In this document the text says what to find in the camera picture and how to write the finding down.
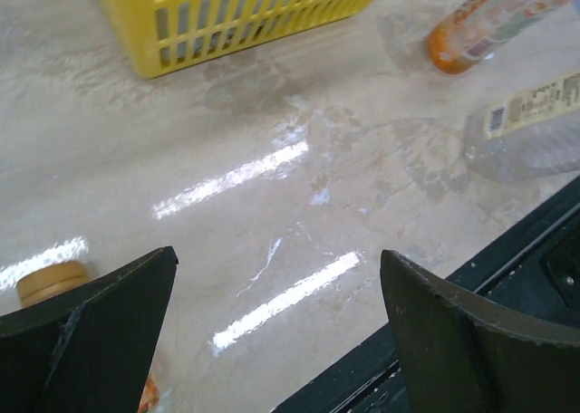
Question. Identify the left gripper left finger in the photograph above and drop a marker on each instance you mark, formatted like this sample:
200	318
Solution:
89	349

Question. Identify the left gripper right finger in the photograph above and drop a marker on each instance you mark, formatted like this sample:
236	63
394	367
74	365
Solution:
460	352

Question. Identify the small orange juice bottle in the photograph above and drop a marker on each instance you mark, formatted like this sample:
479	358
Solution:
59	278

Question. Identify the clear water bottle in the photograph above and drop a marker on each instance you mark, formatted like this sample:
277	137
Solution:
531	134

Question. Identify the orange label tea bottle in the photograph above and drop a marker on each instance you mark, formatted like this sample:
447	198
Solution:
478	27

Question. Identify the yellow plastic basket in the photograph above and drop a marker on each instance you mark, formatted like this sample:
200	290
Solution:
163	36

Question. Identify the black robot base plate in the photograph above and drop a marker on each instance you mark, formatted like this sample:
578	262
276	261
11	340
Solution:
533	268

